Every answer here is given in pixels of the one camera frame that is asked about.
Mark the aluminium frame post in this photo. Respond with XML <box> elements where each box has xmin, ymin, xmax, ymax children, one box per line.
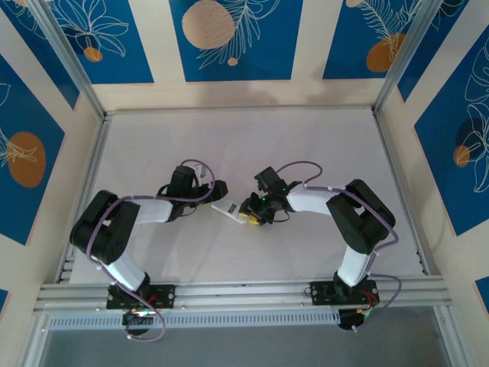
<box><xmin>371</xmin><ymin>0</ymin><xmax>471</xmax><ymax>115</ymax></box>
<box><xmin>28</xmin><ymin>0</ymin><xmax>107</xmax><ymax>120</ymax></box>

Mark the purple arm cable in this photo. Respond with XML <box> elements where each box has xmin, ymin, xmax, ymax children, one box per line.
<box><xmin>275</xmin><ymin>160</ymin><xmax>403</xmax><ymax>333</ymax></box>
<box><xmin>86</xmin><ymin>158</ymin><xmax>215</xmax><ymax>342</ymax></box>

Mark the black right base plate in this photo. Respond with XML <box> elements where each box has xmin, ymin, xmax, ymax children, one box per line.
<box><xmin>309</xmin><ymin>280</ymin><xmax>380</xmax><ymax>307</ymax></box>

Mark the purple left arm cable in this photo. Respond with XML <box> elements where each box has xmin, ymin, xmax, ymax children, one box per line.
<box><xmin>86</xmin><ymin>158</ymin><xmax>215</xmax><ymax>342</ymax></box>

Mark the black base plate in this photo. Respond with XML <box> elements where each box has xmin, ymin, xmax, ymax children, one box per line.
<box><xmin>105</xmin><ymin>283</ymin><xmax>177</xmax><ymax>310</ymax></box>
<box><xmin>309</xmin><ymin>280</ymin><xmax>380</xmax><ymax>307</ymax></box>

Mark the white remote control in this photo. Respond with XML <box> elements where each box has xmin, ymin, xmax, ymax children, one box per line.
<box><xmin>211</xmin><ymin>199</ymin><xmax>248</xmax><ymax>226</ymax></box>

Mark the aluminium mounting rail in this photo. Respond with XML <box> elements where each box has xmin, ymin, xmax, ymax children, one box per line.
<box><xmin>32</xmin><ymin>275</ymin><xmax>454</xmax><ymax>317</ymax></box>

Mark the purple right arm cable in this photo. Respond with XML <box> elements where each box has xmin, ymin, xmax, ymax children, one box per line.
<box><xmin>275</xmin><ymin>160</ymin><xmax>403</xmax><ymax>333</ymax></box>

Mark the grey slotted cable duct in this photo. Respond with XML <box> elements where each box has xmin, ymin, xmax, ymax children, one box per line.
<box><xmin>47</xmin><ymin>308</ymin><xmax>342</xmax><ymax>332</ymax></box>

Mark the aluminium table side rail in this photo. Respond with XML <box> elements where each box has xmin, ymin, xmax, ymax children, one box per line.
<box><xmin>371</xmin><ymin>109</ymin><xmax>441</xmax><ymax>277</ymax></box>
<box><xmin>55</xmin><ymin>114</ymin><xmax>114</xmax><ymax>284</ymax></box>

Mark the aluminium table back rail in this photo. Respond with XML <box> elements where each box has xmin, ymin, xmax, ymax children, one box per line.
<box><xmin>102</xmin><ymin>106</ymin><xmax>377</xmax><ymax>115</ymax></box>

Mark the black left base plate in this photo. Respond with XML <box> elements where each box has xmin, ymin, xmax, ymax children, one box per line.
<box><xmin>105</xmin><ymin>283</ymin><xmax>177</xmax><ymax>310</ymax></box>

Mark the aluminium frame leg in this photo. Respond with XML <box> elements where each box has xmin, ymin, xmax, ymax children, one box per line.
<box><xmin>15</xmin><ymin>313</ymin><xmax>53</xmax><ymax>367</ymax></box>
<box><xmin>433</xmin><ymin>305</ymin><xmax>473</xmax><ymax>367</ymax></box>

